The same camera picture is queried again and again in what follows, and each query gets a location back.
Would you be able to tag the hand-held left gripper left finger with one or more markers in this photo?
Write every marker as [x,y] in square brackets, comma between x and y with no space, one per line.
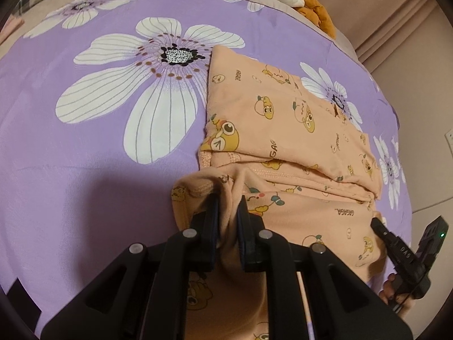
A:
[212,226]

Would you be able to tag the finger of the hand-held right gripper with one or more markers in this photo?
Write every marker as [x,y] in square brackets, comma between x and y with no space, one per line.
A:
[393,244]

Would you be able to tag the white wall outlet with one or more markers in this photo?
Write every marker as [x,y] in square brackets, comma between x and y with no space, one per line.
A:
[449,135]

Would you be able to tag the purple floral blanket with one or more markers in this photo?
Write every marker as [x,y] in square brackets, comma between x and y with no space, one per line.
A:
[88,148]

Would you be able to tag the pink curtain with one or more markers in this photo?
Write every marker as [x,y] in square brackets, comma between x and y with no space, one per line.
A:
[389,24]

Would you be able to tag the pink garment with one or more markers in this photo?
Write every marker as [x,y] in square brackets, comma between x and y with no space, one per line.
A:
[9,28]

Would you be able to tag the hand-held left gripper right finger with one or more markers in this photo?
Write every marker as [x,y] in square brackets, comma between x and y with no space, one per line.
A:
[242,226]

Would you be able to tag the orange printed baby romper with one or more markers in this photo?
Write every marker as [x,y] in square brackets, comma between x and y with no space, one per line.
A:
[283,120]

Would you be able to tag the person's right hand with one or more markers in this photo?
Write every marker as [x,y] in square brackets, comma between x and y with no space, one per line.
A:
[387,288]

